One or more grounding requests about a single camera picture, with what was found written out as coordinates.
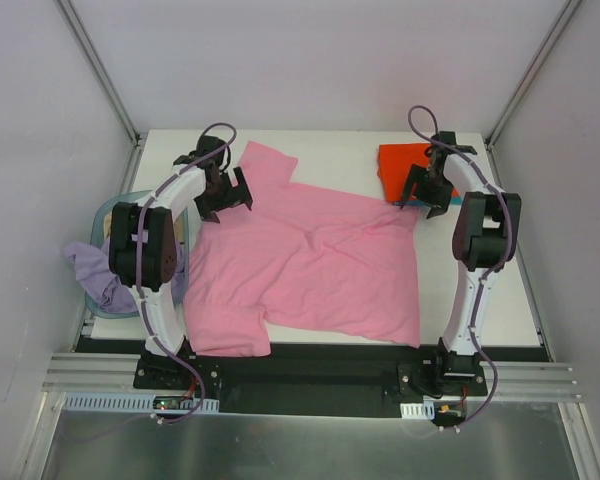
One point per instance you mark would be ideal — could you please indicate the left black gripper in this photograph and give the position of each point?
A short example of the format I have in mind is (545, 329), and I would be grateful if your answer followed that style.
(225, 195)

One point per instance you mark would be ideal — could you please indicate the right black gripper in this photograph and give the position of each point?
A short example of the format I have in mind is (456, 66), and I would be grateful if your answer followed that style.
(428, 190)

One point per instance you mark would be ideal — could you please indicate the pink t shirt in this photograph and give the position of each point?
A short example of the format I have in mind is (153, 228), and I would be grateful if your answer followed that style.
(301, 257)

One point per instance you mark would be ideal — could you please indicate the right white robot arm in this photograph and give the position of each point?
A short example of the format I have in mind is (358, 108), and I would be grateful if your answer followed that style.
(485, 234)

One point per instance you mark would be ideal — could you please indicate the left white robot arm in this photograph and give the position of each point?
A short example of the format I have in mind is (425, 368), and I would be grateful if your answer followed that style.
(142, 241)

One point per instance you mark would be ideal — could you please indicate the folded teal t shirt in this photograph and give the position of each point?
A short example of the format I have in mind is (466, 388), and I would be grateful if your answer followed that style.
(455, 200)

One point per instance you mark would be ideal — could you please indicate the folded orange t shirt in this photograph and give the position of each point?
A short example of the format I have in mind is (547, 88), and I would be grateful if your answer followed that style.
(394, 163)

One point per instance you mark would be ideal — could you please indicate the beige t shirt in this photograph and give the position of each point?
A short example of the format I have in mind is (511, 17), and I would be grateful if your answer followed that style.
(110, 220)

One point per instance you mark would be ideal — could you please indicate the teal plastic basket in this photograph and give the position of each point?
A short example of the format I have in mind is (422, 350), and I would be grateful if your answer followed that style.
(100, 232)

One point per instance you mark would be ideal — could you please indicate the lavender t shirt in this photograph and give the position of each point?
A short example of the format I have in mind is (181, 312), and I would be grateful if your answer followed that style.
(105, 295)

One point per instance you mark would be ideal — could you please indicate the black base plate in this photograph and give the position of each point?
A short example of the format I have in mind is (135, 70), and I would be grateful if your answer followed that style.
(315, 379)

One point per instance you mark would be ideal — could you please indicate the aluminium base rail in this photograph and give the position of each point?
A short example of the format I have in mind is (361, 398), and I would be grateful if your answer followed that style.
(547, 382)

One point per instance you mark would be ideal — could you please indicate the left white cable duct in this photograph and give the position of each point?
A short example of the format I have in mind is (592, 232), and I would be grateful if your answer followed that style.
(137, 404)

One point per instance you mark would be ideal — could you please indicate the white cable duct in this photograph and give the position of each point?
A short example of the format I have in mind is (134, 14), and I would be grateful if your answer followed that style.
(137, 404)
(418, 411)

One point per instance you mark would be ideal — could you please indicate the right white cable duct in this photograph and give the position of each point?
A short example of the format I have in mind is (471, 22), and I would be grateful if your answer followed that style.
(418, 411)

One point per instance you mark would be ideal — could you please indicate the right aluminium frame post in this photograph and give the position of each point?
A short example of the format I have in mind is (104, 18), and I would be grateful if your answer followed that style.
(551, 39)

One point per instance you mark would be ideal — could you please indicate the aluminium frame post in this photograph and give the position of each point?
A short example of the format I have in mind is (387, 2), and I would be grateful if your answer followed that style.
(83, 39)
(551, 39)

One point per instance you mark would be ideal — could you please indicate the left aluminium frame post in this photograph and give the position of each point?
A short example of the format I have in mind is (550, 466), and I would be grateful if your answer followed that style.
(83, 39)

